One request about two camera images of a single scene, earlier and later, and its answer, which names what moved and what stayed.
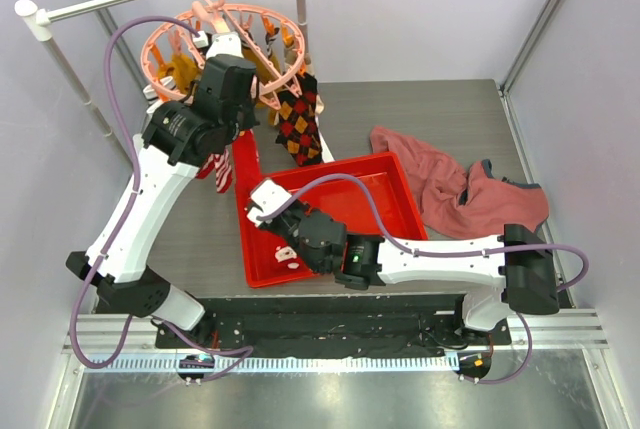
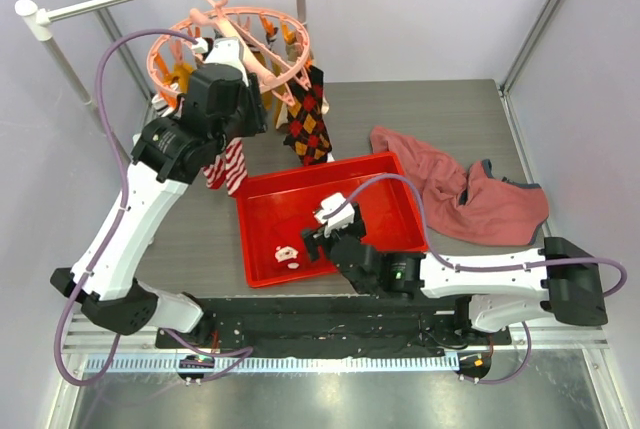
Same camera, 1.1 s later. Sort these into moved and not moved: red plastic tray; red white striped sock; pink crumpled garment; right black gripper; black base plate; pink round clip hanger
Moved: red white striped sock; right black gripper
Not moved: pink round clip hanger; red plastic tray; black base plate; pink crumpled garment
